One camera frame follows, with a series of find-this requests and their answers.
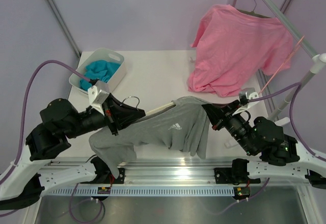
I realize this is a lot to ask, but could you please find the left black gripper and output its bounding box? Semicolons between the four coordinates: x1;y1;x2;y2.
63;92;145;139

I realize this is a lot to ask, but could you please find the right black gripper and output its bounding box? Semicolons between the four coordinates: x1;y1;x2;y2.
202;99;256;155

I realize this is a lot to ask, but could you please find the grey t shirt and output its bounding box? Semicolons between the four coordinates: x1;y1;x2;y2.
89;96;210;177

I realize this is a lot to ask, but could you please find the cream hanger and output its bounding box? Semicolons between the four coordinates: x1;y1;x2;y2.
120;96;175;116

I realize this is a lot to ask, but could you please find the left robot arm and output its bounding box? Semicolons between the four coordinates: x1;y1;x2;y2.
1;95;145;210

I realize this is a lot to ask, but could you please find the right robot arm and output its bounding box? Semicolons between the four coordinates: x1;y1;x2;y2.
203;100;325;189

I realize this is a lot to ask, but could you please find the pink t shirt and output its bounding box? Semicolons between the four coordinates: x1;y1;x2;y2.
187;5;293;97

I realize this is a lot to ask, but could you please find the dark hanger of pink shirt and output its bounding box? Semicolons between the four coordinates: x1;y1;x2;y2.
239;0;273;18

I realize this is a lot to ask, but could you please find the teal cloth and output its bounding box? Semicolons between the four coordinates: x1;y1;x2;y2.
78;60;125;91

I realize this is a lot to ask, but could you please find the white plastic bin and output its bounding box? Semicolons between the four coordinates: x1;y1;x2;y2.
68;48;127;101

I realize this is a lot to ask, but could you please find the clothes rack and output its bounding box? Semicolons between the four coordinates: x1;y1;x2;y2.
188;0;326;148

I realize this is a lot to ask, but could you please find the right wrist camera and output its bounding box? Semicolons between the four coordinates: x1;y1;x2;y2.
232;88;259;116

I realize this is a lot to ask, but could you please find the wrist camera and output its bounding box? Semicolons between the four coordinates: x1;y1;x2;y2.
232;88;259;116
88;80;110;115

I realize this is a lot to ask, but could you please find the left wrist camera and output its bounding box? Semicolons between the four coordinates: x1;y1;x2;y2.
88;80;110;115

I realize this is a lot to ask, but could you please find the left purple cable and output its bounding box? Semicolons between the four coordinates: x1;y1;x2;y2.
0;60;96;186

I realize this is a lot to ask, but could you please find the purple cable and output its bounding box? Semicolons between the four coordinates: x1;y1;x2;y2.
246;82;326;157
0;60;96;186

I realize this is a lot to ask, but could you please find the aluminium mounting rail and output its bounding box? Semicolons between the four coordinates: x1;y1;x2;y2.
40;157;310;186

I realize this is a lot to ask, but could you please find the slotted cable duct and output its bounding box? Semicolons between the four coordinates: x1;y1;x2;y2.
49;186;235;197

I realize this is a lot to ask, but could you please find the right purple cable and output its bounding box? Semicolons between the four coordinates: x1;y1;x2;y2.
246;82;326;157

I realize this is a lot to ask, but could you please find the pink wire hanger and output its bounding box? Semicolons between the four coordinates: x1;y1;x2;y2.
259;35;305;94

